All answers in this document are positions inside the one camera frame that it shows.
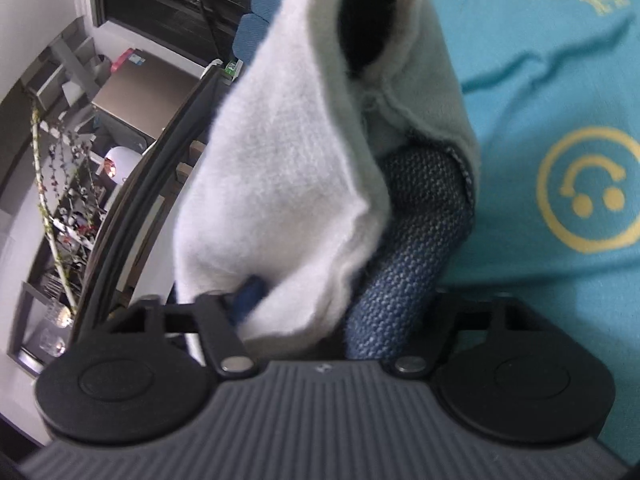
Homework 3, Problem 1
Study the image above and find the blue fabric chair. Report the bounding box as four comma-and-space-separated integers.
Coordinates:
232, 0, 281, 65

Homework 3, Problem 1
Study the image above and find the white fleece garment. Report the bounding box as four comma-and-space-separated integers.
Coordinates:
174, 0, 480, 360

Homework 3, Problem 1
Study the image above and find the dark window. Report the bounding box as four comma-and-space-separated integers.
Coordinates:
92, 0, 274, 68

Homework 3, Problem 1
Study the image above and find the decorative branch plant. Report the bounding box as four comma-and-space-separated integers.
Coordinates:
30, 104, 104, 314

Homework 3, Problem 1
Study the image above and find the black bed frame rail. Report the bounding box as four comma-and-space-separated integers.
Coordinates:
70, 65, 222, 342

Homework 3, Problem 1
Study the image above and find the teal patterned bed sheet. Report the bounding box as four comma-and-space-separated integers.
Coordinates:
432, 0, 639, 463

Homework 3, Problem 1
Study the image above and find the brown cardboard box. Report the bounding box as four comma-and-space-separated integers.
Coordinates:
92, 49, 200, 142

